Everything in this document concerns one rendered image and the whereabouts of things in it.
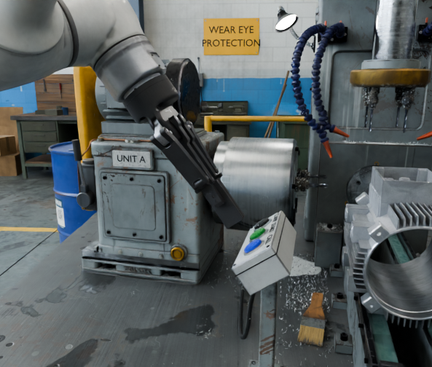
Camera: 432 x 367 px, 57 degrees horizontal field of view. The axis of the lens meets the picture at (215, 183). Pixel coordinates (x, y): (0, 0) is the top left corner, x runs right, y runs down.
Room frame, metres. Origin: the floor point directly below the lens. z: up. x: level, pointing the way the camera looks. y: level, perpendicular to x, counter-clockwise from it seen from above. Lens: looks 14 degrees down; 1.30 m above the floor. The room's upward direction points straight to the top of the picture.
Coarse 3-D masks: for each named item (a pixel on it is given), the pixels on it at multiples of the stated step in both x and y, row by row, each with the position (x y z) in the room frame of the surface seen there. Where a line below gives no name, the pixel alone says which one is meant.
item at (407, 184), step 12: (372, 168) 0.77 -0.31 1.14; (384, 168) 0.76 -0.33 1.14; (396, 168) 0.76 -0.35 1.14; (408, 168) 0.75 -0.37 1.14; (420, 168) 0.75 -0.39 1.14; (372, 180) 0.75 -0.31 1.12; (384, 180) 0.66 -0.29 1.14; (396, 180) 0.76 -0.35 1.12; (408, 180) 0.70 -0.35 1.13; (420, 180) 0.73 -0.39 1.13; (372, 192) 0.72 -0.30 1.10; (384, 192) 0.65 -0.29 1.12; (396, 192) 0.65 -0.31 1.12; (408, 192) 0.65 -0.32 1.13; (420, 192) 0.64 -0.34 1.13; (372, 204) 0.71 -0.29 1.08; (384, 204) 0.65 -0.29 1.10; (396, 204) 0.65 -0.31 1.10; (420, 204) 0.64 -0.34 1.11
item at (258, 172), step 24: (240, 144) 0.99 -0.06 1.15; (264, 144) 0.98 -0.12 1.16; (288, 144) 0.97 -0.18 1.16; (240, 168) 0.94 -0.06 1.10; (264, 168) 0.92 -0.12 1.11; (288, 168) 0.91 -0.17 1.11; (240, 192) 0.92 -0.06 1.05; (264, 192) 0.91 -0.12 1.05; (288, 192) 0.89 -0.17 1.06; (216, 216) 0.97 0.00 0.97; (264, 216) 0.91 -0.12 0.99; (288, 216) 0.90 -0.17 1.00
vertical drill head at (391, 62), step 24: (384, 0) 0.98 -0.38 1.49; (408, 0) 0.95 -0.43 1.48; (384, 24) 0.97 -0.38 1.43; (408, 24) 0.96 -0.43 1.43; (384, 48) 0.97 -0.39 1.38; (408, 48) 0.96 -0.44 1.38; (360, 72) 0.96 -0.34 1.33; (384, 72) 0.92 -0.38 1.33; (408, 72) 0.91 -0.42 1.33; (408, 96) 0.93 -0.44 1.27
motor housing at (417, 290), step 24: (360, 216) 0.70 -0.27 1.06; (384, 216) 0.65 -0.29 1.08; (408, 216) 0.59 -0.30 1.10; (360, 240) 0.61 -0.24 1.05; (360, 264) 0.60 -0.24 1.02; (384, 264) 0.76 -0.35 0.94; (408, 264) 0.74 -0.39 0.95; (360, 288) 0.59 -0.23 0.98; (384, 288) 0.65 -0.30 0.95; (408, 288) 0.65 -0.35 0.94; (384, 312) 0.59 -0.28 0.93; (408, 312) 0.58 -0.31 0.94
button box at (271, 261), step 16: (272, 224) 0.61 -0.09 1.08; (288, 224) 0.66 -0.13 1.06; (272, 240) 0.54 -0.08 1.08; (288, 240) 0.60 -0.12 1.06; (240, 256) 0.55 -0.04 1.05; (256, 256) 0.52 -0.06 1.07; (272, 256) 0.51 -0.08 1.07; (288, 256) 0.55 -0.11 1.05; (240, 272) 0.52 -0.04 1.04; (256, 272) 0.52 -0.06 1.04; (272, 272) 0.51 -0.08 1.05; (288, 272) 0.51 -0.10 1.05; (256, 288) 0.52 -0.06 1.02
